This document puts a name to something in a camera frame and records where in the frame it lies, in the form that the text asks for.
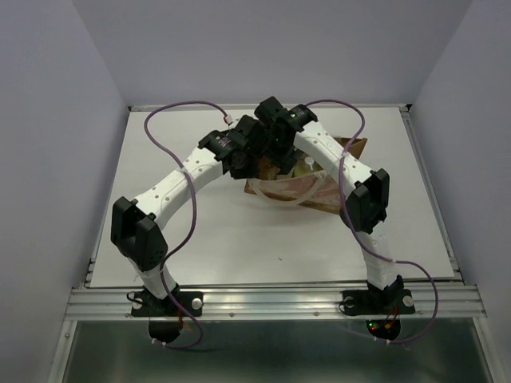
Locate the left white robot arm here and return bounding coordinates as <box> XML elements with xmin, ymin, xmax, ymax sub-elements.
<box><xmin>110</xmin><ymin>116</ymin><xmax>270</xmax><ymax>314</ymax></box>

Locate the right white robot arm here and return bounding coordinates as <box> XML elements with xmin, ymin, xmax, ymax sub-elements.
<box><xmin>255</xmin><ymin>97</ymin><xmax>398</xmax><ymax>311</ymax></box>

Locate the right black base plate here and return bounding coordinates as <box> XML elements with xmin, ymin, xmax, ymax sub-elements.
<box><xmin>339</xmin><ymin>290</ymin><xmax>416</xmax><ymax>317</ymax></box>

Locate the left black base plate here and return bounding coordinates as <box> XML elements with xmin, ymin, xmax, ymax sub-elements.
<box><xmin>126</xmin><ymin>289</ymin><xmax>204</xmax><ymax>318</ymax></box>

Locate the aluminium frame rail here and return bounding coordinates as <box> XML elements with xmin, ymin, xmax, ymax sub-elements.
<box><xmin>50</xmin><ymin>105</ymin><xmax>495</xmax><ymax>382</ymax></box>

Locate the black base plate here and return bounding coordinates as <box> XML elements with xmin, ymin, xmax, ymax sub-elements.
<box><xmin>339</xmin><ymin>290</ymin><xmax>416</xmax><ymax>317</ymax></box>
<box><xmin>126</xmin><ymin>289</ymin><xmax>204</xmax><ymax>318</ymax></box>

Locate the green pump bottle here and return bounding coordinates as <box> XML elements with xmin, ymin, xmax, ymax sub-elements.
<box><xmin>292</xmin><ymin>156</ymin><xmax>322</xmax><ymax>178</ymax></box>

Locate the amber liquid clear bottle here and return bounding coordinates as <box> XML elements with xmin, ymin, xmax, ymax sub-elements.
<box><xmin>257</xmin><ymin>157</ymin><xmax>280</xmax><ymax>180</ymax></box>

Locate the brown burlap canvas bag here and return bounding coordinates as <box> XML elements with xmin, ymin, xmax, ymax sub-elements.
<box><xmin>243</xmin><ymin>136</ymin><xmax>369</xmax><ymax>218</ymax></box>

